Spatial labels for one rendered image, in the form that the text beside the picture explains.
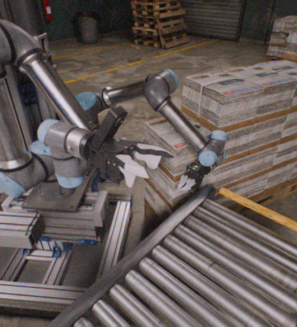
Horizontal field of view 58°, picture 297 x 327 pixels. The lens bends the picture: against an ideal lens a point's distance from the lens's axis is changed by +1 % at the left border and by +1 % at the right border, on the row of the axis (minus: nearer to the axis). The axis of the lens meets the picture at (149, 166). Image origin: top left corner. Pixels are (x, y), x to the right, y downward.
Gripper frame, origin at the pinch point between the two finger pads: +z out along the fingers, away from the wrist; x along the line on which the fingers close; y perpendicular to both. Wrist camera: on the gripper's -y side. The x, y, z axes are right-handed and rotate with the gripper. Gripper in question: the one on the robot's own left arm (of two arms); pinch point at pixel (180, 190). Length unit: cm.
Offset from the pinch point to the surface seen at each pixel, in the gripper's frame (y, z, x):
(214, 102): 24, -48, -15
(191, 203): 3.5, 7.5, 10.6
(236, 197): 5.4, -6.0, 23.3
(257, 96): 25, -68, 0
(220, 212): 2.3, 3.3, 21.9
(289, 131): -8, -107, 14
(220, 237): 3.2, 15.2, 28.2
